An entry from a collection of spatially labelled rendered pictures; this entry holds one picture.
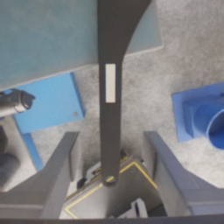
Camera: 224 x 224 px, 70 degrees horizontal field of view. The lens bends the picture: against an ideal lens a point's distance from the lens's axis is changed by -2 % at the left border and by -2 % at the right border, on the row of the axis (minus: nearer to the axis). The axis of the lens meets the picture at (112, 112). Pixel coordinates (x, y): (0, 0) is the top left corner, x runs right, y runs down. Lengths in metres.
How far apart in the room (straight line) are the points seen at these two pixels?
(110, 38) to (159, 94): 1.18
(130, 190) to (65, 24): 1.19
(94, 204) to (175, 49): 1.31
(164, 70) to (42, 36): 1.19
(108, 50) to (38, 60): 0.10
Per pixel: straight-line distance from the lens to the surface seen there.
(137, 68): 1.31
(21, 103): 0.88
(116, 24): 0.23
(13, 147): 1.48
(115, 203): 1.38
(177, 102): 1.43
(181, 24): 1.43
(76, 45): 0.23
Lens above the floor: 1.29
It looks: 74 degrees down
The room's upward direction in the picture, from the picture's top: 175 degrees clockwise
